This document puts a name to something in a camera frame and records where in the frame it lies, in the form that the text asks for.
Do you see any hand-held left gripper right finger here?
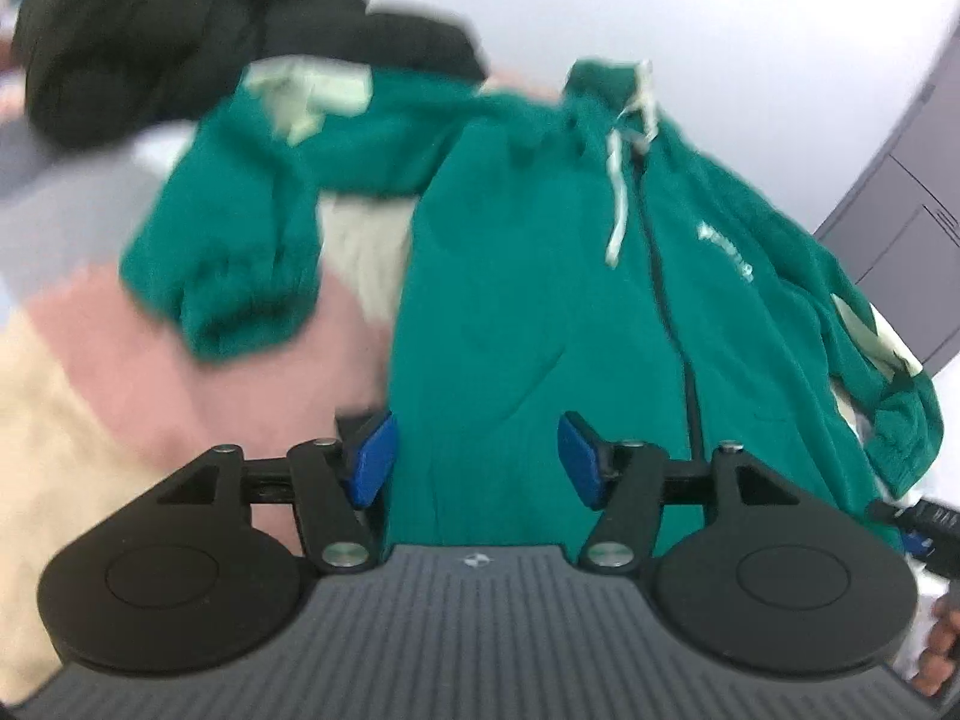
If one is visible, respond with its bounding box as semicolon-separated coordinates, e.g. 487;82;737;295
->
557;411;818;575

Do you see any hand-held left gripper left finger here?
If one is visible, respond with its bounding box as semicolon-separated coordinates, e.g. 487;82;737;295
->
142;411;400;575

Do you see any green hoodie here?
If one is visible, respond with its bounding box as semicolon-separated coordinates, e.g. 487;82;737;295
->
120;56;946;563

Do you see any person's right hand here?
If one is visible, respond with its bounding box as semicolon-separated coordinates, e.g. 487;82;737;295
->
911;591;960;698

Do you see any grey door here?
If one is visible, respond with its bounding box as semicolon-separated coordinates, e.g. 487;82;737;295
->
814;30;960;380

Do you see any patchwork bed sheet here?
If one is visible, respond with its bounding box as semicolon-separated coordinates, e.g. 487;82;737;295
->
0;64;960;702

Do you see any black puffer jacket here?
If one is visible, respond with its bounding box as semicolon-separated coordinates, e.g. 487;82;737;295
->
11;0;490;152

